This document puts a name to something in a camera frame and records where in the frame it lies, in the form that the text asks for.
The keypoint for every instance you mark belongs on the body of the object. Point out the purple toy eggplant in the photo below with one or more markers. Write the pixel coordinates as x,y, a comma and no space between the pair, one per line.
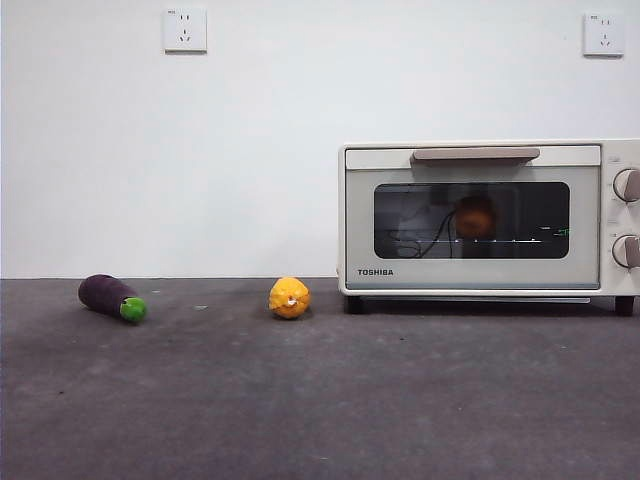
104,295

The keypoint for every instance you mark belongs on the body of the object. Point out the beige oven knob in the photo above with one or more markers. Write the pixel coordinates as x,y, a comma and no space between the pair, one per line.
627,185
626,251

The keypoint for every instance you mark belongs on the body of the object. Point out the yellow toy corn cob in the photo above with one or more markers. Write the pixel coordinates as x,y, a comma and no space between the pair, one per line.
289,298

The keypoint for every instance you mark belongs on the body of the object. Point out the brown potato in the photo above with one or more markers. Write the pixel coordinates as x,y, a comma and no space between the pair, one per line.
474,216

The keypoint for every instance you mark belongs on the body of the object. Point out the cream Toshiba toaster oven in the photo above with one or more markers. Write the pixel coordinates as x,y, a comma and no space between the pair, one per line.
607,220

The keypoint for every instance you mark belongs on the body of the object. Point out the white wall socket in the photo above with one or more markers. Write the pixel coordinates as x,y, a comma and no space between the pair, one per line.
186,31
604,36

